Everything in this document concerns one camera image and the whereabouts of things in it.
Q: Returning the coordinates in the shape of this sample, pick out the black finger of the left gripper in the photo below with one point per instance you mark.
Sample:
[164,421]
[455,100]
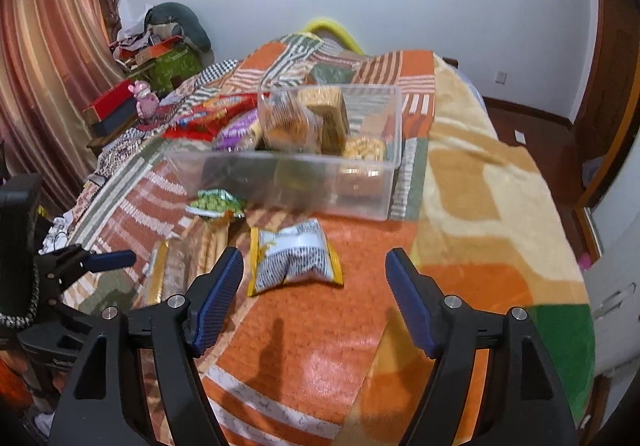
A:
[60,335]
[59,269]

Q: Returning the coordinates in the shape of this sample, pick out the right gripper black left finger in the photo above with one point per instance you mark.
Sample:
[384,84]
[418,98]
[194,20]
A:
[104,400]

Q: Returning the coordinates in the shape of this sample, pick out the red cartoon snack bag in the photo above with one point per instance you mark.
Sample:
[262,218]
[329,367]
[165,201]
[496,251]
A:
[204,122]

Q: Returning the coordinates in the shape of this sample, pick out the puffed snack clear pack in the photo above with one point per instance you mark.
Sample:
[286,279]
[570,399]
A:
[363,175]

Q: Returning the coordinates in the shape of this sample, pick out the orange bread clear pack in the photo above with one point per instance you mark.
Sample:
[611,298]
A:
[287,124]

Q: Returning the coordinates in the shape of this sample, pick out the long biscuit gold pack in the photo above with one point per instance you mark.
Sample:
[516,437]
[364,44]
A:
[177,261]

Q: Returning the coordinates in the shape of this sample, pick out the red and black box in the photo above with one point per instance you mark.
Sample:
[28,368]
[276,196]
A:
[111,110]

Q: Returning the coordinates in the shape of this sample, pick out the orange beige fleece blanket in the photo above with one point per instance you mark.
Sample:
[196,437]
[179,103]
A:
[488,231]

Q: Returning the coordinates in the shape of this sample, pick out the pink plush toy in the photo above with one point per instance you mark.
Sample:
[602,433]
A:
[146,100]

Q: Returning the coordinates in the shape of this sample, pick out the green pea snack bag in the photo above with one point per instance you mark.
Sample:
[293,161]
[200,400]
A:
[216,203]

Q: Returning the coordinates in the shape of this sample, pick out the green gift box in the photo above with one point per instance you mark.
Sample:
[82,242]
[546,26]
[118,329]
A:
[172,68]

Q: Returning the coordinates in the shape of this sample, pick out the striped orange curtain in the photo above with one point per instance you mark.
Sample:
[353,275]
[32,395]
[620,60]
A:
[55,61]

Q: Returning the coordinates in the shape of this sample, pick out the white yellow patterned snack bag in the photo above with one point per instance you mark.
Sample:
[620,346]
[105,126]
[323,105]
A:
[292,255]

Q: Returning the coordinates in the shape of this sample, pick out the purple snack bag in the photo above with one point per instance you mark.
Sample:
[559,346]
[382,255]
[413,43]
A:
[243,133]

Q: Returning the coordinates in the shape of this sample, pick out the dark green pillow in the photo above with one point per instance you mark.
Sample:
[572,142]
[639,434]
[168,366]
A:
[177,13]

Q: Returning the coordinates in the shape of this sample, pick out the patchwork quilt bedspread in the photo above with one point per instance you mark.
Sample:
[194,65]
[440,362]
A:
[304,364]

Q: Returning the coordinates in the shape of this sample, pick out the clear plastic storage bin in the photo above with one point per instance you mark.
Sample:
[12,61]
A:
[372,110]

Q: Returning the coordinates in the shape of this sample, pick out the tan wafer biscuit pack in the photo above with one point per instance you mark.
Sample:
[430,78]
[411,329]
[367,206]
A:
[328,103]

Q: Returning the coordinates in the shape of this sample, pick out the white wall socket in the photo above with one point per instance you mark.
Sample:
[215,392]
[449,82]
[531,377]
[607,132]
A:
[500,77]

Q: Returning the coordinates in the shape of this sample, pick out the yellow tube bed frame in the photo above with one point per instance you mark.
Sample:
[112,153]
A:
[334,29]

